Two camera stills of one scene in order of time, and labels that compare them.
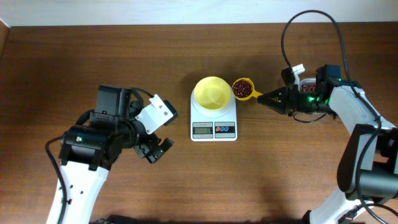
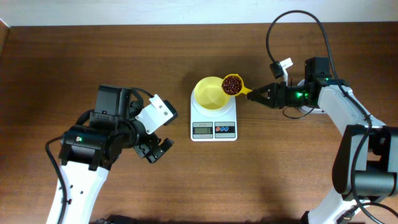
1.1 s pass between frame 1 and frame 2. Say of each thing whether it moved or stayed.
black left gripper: stayed
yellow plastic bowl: stayed
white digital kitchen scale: stayed
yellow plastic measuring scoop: moved
